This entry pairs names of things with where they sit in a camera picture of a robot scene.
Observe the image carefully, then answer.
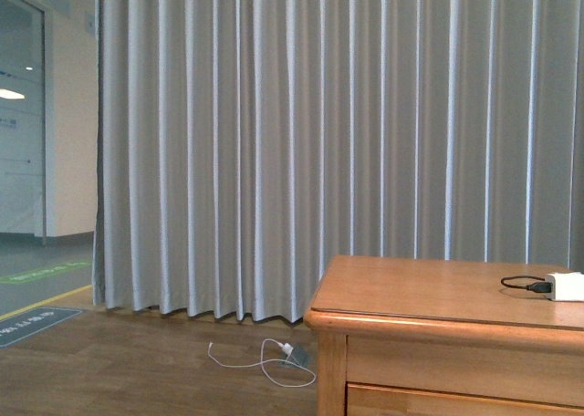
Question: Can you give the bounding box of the wooden top drawer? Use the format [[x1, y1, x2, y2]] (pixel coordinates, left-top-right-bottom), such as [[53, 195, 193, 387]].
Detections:
[[346, 383, 583, 416]]

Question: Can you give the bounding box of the white power bank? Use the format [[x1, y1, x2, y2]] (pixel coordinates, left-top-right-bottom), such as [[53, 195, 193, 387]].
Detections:
[[545, 272, 584, 302]]

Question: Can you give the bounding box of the grey pleated curtain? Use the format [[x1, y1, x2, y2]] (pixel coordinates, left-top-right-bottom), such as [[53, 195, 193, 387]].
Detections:
[[92, 0, 583, 321]]

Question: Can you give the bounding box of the white charging cable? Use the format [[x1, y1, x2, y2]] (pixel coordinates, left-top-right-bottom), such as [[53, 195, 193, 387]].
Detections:
[[207, 338, 317, 388]]

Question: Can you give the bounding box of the white charger plug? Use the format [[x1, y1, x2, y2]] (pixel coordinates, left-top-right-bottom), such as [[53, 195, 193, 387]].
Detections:
[[279, 343, 294, 356]]

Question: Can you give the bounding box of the black usb cable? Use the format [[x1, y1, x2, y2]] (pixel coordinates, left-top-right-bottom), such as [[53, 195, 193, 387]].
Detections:
[[500, 275, 553, 295]]

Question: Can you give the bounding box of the open floor socket box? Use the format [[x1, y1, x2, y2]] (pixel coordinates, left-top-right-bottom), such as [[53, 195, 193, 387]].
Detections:
[[283, 345, 310, 369]]

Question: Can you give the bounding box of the wooden nightstand cabinet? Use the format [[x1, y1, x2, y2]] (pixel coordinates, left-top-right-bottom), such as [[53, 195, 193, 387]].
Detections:
[[304, 255, 583, 415]]

